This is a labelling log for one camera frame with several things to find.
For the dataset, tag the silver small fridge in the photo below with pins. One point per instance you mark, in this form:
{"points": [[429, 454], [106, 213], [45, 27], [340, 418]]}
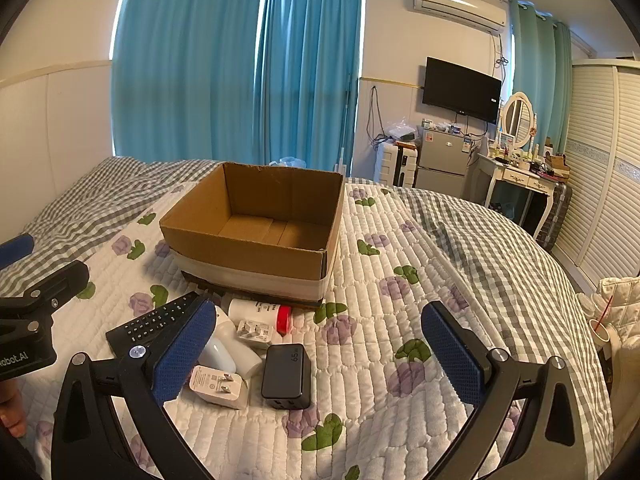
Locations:
{"points": [[442, 160]]}

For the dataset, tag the white air conditioner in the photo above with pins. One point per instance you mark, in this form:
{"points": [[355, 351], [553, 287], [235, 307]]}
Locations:
{"points": [[457, 5]]}

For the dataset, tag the clear plastic bag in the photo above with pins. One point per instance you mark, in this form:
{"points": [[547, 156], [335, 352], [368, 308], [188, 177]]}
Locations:
{"points": [[290, 162], [400, 131]]}

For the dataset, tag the narrow blue curtain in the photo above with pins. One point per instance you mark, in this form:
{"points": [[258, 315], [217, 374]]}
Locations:
{"points": [[310, 70]]}

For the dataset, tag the dark suitcase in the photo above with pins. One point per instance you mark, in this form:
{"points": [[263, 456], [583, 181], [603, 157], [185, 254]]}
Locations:
{"points": [[555, 215]]}

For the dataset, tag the black wall television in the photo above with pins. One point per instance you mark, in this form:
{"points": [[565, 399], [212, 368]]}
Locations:
{"points": [[460, 90]]}

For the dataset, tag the white bottle with red cap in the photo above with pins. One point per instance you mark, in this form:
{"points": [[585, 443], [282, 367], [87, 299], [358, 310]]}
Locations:
{"points": [[252, 307]]}

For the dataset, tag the white slatted wardrobe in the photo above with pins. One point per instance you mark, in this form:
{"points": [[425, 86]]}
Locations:
{"points": [[605, 160]]}

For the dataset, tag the small white plug adapter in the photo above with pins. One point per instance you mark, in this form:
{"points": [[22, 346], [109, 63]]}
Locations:
{"points": [[255, 333]]}

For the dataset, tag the white charger with metal prongs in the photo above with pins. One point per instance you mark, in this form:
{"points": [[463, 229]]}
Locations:
{"points": [[216, 385]]}

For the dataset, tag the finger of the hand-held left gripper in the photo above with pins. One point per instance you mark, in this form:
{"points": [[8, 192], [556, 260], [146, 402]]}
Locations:
{"points": [[60, 277], [15, 251]]}

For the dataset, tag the white plastic bottle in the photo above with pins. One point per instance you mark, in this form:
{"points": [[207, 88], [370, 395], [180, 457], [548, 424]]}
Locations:
{"points": [[244, 360]]}

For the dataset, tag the wide blue curtain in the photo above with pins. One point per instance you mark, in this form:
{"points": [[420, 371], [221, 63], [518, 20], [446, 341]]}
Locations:
{"points": [[185, 65]]}

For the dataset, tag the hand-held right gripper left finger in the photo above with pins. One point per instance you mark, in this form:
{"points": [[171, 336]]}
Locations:
{"points": [[184, 352]]}

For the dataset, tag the oval white-framed mirror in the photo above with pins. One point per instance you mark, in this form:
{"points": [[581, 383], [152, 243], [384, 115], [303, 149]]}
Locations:
{"points": [[517, 119]]}

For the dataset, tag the black remote control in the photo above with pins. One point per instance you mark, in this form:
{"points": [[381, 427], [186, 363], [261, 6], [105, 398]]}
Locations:
{"points": [[150, 322]]}

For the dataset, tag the grey checked bed sheet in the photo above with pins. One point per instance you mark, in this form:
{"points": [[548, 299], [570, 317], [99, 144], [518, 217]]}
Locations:
{"points": [[500, 270]]}

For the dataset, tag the cardboard box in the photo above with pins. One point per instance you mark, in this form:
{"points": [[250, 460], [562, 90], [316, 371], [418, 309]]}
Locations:
{"points": [[280, 240]]}

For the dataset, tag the blue curtain with eyelets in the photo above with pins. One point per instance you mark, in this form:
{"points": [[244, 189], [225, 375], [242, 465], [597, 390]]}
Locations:
{"points": [[542, 75]]}

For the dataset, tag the white dressing table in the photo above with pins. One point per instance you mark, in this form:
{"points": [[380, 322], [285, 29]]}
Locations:
{"points": [[515, 176]]}

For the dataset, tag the person's left hand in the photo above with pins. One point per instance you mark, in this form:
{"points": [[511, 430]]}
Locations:
{"points": [[11, 407]]}

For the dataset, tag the white bed headboard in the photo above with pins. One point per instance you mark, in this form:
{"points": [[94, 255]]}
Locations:
{"points": [[60, 120]]}

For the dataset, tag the black multi-port charger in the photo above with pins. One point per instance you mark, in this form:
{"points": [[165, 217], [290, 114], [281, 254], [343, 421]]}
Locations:
{"points": [[286, 375]]}

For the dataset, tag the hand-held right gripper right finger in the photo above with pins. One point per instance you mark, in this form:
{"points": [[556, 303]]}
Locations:
{"points": [[452, 355]]}

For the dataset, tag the white padded jacket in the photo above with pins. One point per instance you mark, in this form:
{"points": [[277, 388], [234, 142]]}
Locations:
{"points": [[617, 295]]}

